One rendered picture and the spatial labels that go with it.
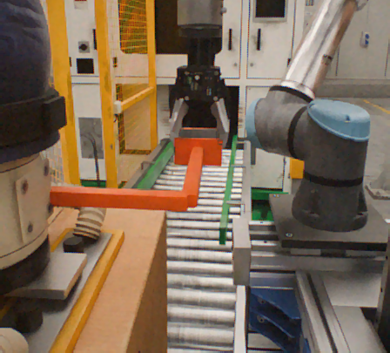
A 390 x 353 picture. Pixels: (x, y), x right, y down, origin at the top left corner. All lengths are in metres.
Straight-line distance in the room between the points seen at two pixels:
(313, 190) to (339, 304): 0.21
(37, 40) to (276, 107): 0.55
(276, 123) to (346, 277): 0.33
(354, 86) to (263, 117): 9.14
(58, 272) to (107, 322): 0.09
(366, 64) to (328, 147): 9.39
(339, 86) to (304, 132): 9.09
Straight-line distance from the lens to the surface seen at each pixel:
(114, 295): 0.57
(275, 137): 0.84
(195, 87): 0.67
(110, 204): 0.51
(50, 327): 0.50
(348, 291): 0.82
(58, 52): 1.67
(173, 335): 1.31
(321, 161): 0.79
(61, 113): 0.47
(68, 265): 0.55
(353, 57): 10.06
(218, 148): 0.71
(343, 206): 0.81
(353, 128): 0.78
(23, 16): 0.45
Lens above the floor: 1.40
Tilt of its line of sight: 17 degrees down
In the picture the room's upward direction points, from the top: straight up
